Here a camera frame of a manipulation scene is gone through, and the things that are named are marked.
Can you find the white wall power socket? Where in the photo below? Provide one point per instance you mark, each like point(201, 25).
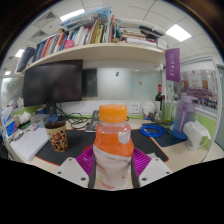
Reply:
point(134, 108)

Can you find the blue and white box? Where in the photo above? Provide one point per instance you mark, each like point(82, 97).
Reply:
point(10, 126)

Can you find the grey door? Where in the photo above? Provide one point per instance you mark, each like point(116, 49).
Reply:
point(221, 106)

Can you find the black red-edged desk mat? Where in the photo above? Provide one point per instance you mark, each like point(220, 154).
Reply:
point(80, 138)

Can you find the orange-capped plastic drink bottle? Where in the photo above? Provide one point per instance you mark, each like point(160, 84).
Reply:
point(113, 143)

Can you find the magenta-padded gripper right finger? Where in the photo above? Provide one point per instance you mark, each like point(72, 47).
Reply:
point(143, 160)

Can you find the black computer monitor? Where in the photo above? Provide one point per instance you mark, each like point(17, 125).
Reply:
point(53, 83)

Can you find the flat round red coaster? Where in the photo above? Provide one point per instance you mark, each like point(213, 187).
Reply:
point(86, 147)

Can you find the white tissue pile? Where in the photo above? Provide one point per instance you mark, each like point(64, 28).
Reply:
point(21, 118)

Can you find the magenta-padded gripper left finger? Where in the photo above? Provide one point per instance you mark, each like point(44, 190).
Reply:
point(83, 160)

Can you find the floral patterned paper cup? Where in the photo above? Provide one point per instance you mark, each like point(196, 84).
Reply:
point(57, 138)

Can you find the clear plastic container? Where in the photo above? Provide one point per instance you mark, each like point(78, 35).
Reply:
point(40, 119)

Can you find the small blue electronic device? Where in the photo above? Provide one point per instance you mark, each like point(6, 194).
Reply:
point(53, 118)

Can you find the purple translucent water bottle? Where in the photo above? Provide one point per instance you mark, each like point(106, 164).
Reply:
point(183, 116)

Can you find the purple hanging banner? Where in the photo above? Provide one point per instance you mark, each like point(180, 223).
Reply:
point(172, 65)

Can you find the dark wine bottle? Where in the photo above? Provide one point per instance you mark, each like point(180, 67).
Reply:
point(159, 98)

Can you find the group photo wall poster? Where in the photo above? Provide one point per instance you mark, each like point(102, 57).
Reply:
point(198, 90)

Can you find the dark blue mouse pad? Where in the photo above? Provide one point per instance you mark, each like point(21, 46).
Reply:
point(165, 140)

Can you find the grey metal stand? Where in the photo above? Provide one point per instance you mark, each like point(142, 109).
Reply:
point(92, 121)

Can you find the white plastic pitcher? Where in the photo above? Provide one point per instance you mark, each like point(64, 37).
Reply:
point(195, 135)

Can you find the beige shelf full of books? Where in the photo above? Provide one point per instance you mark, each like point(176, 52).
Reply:
point(100, 51)

